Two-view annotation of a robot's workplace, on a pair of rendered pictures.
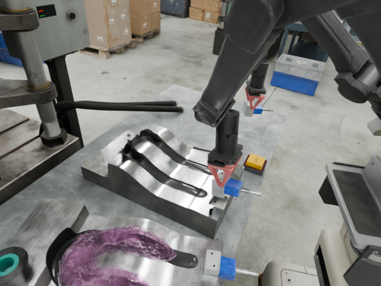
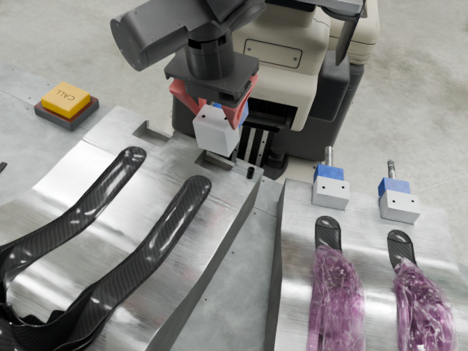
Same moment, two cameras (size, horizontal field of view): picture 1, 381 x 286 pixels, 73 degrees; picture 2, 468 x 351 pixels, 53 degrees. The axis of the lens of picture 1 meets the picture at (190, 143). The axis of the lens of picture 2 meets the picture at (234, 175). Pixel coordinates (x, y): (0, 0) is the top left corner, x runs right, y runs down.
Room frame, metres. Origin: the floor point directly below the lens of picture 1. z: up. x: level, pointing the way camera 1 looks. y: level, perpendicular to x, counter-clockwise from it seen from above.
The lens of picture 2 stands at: (0.55, 0.38, 1.40)
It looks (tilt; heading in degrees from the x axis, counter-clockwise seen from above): 48 degrees down; 263
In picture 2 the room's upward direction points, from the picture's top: 12 degrees clockwise
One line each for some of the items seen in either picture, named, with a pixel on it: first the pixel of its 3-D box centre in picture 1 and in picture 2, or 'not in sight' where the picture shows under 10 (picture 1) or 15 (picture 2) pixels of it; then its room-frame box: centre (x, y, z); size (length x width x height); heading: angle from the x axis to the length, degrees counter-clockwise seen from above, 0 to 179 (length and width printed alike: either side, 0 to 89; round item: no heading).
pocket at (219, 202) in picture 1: (217, 204); (215, 168); (0.52, -0.10, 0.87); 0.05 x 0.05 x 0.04; 67
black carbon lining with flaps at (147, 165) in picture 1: (165, 159); (100, 239); (0.65, 0.08, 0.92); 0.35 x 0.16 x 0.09; 67
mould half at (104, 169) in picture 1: (163, 167); (89, 266); (0.67, 0.09, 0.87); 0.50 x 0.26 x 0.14; 67
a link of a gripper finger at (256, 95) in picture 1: (254, 98); not in sight; (1.02, -0.25, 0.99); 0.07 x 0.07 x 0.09; 5
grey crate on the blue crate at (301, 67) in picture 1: (299, 67); not in sight; (3.59, -1.41, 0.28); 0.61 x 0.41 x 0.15; 64
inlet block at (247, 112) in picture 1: (258, 109); not in sight; (1.04, -0.29, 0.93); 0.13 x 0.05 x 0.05; 95
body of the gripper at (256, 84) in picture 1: (257, 81); not in sight; (1.03, -0.25, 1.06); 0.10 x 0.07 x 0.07; 5
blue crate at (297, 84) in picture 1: (295, 78); not in sight; (3.59, -1.41, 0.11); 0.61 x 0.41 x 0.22; 64
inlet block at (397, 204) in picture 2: not in sight; (393, 189); (0.23, -0.12, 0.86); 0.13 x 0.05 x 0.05; 84
